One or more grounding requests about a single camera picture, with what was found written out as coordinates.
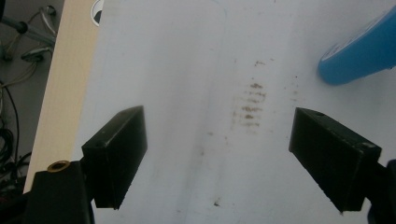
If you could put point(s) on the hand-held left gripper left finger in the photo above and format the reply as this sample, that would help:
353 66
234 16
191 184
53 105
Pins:
115 155

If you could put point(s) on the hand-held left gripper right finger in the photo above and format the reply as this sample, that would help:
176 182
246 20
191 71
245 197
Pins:
333 155

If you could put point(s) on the blue bottle with white cap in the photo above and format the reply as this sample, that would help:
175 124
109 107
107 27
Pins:
361 53

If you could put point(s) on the black round stool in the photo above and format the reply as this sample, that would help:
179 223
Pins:
37 34

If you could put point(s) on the round black white sticker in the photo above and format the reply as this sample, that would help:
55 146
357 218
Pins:
97 11

